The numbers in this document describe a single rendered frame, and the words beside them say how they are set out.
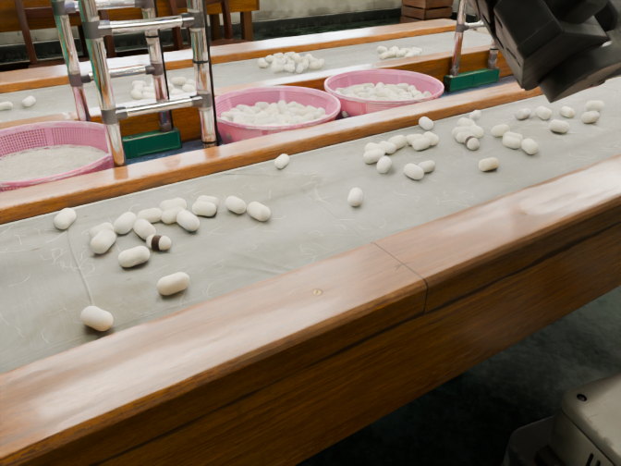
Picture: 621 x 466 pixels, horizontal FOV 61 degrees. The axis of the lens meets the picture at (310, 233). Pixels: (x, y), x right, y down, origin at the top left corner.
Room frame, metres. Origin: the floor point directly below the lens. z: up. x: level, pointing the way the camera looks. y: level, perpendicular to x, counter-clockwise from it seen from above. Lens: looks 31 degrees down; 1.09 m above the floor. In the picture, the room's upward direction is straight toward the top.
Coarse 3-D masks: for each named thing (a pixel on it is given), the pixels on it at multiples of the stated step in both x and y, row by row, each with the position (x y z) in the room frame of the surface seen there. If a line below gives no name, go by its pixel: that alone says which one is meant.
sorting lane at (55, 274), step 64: (448, 128) 0.98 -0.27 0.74; (512, 128) 0.98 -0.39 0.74; (576, 128) 0.98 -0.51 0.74; (192, 192) 0.70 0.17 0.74; (256, 192) 0.70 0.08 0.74; (320, 192) 0.70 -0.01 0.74; (384, 192) 0.70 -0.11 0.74; (448, 192) 0.70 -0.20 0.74; (0, 256) 0.53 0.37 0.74; (64, 256) 0.53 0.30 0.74; (192, 256) 0.53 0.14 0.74; (256, 256) 0.53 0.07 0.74; (320, 256) 0.53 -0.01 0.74; (0, 320) 0.41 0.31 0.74; (64, 320) 0.41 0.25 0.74; (128, 320) 0.41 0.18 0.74
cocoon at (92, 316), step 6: (90, 306) 0.41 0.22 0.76; (84, 312) 0.40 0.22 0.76; (90, 312) 0.40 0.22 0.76; (96, 312) 0.40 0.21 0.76; (102, 312) 0.40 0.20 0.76; (84, 318) 0.40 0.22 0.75; (90, 318) 0.40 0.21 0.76; (96, 318) 0.39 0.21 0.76; (102, 318) 0.39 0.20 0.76; (108, 318) 0.40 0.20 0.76; (90, 324) 0.39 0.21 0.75; (96, 324) 0.39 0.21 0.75; (102, 324) 0.39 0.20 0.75; (108, 324) 0.39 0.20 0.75; (102, 330) 0.39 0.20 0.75
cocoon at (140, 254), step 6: (138, 246) 0.52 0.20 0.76; (126, 252) 0.51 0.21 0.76; (132, 252) 0.51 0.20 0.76; (138, 252) 0.51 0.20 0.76; (144, 252) 0.51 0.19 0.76; (120, 258) 0.50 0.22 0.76; (126, 258) 0.50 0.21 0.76; (132, 258) 0.50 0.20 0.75; (138, 258) 0.51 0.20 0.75; (144, 258) 0.51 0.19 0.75; (120, 264) 0.50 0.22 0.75; (126, 264) 0.50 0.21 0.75; (132, 264) 0.50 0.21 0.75
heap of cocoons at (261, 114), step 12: (240, 108) 1.11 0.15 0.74; (252, 108) 1.10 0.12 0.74; (264, 108) 1.13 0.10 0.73; (276, 108) 1.09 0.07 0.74; (288, 108) 1.09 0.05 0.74; (300, 108) 1.10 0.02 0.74; (312, 108) 1.10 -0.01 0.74; (228, 120) 1.03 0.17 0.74; (240, 120) 1.01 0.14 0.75; (252, 120) 1.02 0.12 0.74; (264, 120) 1.02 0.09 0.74; (276, 120) 1.03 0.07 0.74; (288, 120) 1.04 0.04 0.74; (300, 120) 1.02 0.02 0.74; (240, 132) 0.95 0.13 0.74
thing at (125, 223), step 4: (128, 212) 0.60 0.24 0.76; (120, 216) 0.59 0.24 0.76; (124, 216) 0.59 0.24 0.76; (128, 216) 0.59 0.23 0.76; (132, 216) 0.60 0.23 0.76; (136, 216) 0.60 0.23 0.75; (116, 220) 0.58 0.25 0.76; (120, 220) 0.58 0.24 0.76; (124, 220) 0.58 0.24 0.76; (128, 220) 0.59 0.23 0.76; (132, 220) 0.59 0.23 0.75; (136, 220) 0.60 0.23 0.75; (116, 224) 0.58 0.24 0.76; (120, 224) 0.58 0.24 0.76; (124, 224) 0.58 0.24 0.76; (128, 224) 0.58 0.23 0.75; (132, 224) 0.59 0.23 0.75; (116, 228) 0.58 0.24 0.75; (120, 228) 0.58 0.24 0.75; (124, 228) 0.58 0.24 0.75; (128, 228) 0.58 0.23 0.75; (120, 232) 0.58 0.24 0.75; (124, 232) 0.58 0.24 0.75
